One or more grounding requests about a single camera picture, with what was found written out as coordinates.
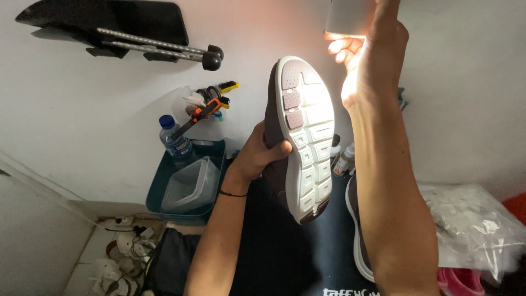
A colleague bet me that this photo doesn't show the person's right hand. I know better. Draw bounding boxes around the person's right hand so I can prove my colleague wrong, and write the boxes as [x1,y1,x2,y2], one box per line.
[324,0,410,112]

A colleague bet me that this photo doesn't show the person's left hand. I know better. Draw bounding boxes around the person's left hand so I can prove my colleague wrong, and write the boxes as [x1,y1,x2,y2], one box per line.
[225,121,293,190]

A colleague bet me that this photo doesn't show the brown shoe with white sole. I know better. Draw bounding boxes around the brown shoe with white sole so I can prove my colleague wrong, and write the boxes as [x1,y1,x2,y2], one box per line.
[262,55,336,225]
[345,174,376,284]

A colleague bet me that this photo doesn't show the black wristband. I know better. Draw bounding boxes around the black wristband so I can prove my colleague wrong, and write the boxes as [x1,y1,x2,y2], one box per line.
[217,188,249,198]

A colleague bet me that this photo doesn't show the dark clip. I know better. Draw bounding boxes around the dark clip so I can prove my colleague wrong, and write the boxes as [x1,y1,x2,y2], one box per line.
[396,87,410,112]

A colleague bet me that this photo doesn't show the clear plastic tool jug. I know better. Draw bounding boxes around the clear plastic tool jug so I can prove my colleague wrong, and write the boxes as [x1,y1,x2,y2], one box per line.
[170,84,226,143]

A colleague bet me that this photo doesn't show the clear plastic food container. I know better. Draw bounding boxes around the clear plastic food container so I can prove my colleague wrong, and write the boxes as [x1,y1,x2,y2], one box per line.
[161,156,221,214]

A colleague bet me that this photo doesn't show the yellow and black brush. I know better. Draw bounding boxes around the yellow and black brush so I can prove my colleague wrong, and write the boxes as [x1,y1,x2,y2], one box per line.
[216,81,240,95]

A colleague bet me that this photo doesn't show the clear water bottle blue cap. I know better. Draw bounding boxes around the clear water bottle blue cap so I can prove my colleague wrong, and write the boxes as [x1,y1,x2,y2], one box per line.
[159,114,197,170]

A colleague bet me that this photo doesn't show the black scissors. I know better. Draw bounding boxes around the black scissors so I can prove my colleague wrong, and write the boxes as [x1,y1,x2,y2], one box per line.
[196,85,223,104]

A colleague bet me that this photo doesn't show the dark bottle with black cap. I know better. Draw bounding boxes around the dark bottle with black cap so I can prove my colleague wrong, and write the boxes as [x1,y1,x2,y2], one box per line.
[330,133,342,168]

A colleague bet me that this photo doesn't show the teal plastic tray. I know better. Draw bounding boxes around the teal plastic tray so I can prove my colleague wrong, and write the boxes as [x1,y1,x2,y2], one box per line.
[145,139,227,225]

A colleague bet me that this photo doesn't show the white bottle with label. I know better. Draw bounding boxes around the white bottle with label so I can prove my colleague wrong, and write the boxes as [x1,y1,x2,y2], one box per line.
[332,142,356,177]

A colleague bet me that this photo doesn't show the black work mat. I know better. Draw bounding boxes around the black work mat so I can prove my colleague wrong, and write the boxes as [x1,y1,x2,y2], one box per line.
[228,158,381,296]

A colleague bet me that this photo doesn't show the black bag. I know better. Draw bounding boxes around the black bag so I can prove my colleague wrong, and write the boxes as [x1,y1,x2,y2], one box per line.
[141,228,203,296]

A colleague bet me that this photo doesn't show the black clamp holder metal rods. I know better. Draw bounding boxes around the black clamp holder metal rods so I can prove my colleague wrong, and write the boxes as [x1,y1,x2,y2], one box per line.
[85,27,225,72]

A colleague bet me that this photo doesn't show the white power strip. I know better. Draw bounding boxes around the white power strip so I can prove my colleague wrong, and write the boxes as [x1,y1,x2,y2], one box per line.
[98,215,135,232]

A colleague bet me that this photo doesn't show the clear bag of white pieces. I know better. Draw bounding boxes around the clear bag of white pieces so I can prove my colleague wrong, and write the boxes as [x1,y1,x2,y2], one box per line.
[418,183,526,282]

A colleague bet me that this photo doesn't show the red object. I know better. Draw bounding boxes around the red object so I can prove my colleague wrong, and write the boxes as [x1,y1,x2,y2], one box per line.
[501,193,526,226]

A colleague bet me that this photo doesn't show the pink plastic object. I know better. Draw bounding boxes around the pink plastic object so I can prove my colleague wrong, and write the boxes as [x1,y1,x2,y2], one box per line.
[436,266,488,296]

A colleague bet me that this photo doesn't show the heap of cables and plugs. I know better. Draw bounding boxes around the heap of cables and plugs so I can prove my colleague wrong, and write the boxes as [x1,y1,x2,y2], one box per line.
[87,225,159,296]

